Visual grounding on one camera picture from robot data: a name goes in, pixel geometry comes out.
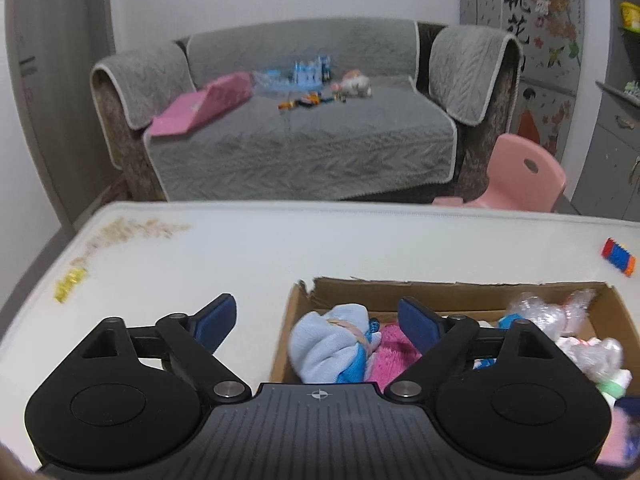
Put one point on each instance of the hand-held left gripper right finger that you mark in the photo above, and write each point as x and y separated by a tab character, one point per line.
417	325

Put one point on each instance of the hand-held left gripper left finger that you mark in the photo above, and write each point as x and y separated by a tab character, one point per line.
217	320

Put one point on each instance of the cardboard box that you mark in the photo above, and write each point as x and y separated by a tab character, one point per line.
450	292

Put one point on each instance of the white cloth bundle green scrunchie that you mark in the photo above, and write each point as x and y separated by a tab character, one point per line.
612	387

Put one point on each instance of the white desktop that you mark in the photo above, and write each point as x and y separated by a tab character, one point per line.
200	250

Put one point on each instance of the pink plush roll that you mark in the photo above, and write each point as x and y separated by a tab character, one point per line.
395	355

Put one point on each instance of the blue sock roll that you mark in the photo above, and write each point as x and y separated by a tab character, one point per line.
357	365

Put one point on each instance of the pale purple sock roll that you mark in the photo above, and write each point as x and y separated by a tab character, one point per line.
317	345

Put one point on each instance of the crinkled clear plastic bag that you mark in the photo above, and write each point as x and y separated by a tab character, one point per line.
535	310

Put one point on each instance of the beige scattered scraps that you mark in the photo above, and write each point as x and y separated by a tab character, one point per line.
130	232

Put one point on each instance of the yellow scraps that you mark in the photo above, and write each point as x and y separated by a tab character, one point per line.
70	286

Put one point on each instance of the grey covered sofa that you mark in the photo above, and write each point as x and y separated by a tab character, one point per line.
485	160

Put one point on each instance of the clear plastic bag bundle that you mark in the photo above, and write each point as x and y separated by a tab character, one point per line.
595	360

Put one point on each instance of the pink plastic chair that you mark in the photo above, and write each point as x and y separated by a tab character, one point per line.
520	175

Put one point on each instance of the grey quilted sofa cover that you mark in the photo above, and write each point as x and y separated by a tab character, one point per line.
310	150

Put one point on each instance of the colourful building block strip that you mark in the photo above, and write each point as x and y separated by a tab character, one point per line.
619	256

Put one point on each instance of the pink flat box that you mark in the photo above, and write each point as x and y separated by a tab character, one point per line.
200	107

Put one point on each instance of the blue fuzzy scrunchie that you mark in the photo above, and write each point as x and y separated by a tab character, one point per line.
627	403

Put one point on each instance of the pink fluffy ball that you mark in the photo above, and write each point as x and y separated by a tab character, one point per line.
617	435

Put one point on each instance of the small toy cars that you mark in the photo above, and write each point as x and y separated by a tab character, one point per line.
305	101

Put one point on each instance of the clear plastic toy bag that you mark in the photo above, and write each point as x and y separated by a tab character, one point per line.
272	80

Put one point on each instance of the white pink plush toy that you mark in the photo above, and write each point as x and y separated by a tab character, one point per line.
352	85

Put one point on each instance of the grey quilted armrest cover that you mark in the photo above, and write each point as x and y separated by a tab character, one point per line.
145	80
470	70

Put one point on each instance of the grey drawer cabinet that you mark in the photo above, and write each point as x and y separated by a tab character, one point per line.
610	160

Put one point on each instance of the grey door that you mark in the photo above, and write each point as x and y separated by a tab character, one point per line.
60	110

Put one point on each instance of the blue toy castle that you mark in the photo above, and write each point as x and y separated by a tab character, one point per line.
312	72

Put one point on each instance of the grey flower sticker wardrobe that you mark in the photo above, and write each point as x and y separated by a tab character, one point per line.
545	50

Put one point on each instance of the yellow container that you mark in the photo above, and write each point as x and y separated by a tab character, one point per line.
631	16

